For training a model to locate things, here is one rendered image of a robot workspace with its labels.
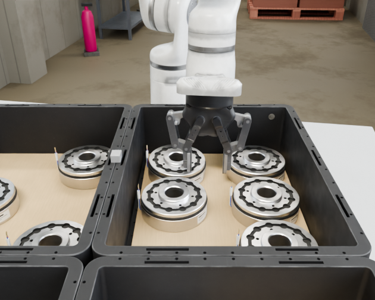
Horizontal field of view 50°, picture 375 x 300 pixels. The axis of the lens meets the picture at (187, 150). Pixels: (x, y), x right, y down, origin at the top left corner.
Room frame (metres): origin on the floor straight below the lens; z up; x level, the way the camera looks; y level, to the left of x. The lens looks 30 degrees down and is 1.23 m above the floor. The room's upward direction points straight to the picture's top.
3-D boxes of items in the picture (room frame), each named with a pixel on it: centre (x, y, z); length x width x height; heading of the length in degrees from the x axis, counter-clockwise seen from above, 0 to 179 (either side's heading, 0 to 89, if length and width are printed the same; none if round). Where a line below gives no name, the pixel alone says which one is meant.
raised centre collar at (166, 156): (0.62, 0.02, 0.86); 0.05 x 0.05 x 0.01
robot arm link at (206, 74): (0.58, -0.03, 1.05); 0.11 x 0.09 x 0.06; 175
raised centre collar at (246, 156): (0.62, -0.12, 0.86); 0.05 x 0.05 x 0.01
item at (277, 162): (0.62, -0.12, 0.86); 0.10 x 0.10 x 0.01
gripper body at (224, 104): (0.59, -0.03, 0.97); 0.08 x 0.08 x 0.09
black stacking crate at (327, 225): (0.51, -0.05, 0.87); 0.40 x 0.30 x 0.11; 0
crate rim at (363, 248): (0.51, -0.05, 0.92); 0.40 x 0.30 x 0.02; 0
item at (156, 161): (0.62, 0.02, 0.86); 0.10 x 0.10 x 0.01
